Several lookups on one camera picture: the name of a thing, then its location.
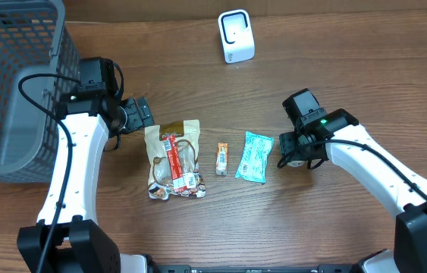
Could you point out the grey plastic mesh basket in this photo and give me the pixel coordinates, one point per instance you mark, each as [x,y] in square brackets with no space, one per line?
[38,56]

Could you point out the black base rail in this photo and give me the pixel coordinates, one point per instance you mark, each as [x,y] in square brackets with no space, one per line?
[322,268]

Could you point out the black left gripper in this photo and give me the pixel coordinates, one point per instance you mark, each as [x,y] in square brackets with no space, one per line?
[137,114]

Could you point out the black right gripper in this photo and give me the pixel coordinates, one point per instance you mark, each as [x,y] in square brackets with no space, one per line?
[289,144]

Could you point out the white barcode scanner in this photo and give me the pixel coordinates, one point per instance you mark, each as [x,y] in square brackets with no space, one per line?
[236,36]

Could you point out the teal orange snack packet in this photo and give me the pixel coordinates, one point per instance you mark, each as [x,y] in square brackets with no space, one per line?
[254,160]

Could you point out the small orange white packet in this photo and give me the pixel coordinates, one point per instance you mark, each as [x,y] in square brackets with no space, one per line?
[221,168]

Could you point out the white brown snack wrapper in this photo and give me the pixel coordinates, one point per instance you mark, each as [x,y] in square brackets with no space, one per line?
[160,185]

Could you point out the green lid Knorr jar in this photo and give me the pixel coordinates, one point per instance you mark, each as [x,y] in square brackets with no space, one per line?
[296,164]

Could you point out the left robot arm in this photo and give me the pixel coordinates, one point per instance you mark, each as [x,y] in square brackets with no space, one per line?
[67,236]

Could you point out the red white snack bar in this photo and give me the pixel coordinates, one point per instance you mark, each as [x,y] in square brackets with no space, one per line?
[177,177]

